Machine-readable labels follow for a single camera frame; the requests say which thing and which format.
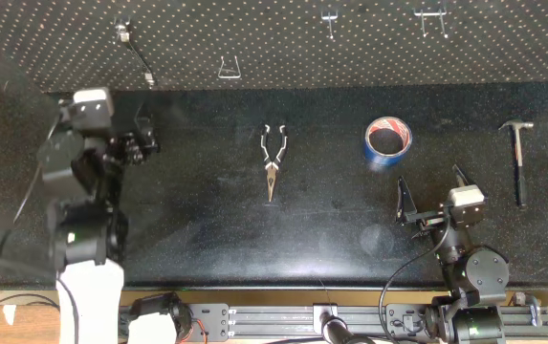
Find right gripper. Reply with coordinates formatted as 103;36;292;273
395;163;471;234

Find black and white pliers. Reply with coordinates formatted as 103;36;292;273
259;123;289;204

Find black pegboard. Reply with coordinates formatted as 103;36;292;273
0;0;548;94

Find roll of blue tape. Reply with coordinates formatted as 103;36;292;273
362;116;414;169

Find hammer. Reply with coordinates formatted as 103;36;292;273
497;118;536;211

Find wrench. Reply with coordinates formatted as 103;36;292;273
115;26;157;90

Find white paper scrap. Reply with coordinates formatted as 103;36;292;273
2;304;18;328

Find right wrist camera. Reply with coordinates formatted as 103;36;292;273
446;183;488;227

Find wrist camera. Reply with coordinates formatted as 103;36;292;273
446;183;488;227
70;87;115;131

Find black cable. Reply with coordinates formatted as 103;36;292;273
0;112;80;344
378;217;452;344

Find mounting rail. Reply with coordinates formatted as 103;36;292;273
120;290;548;344

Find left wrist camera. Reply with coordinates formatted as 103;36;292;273
70;87;115;131

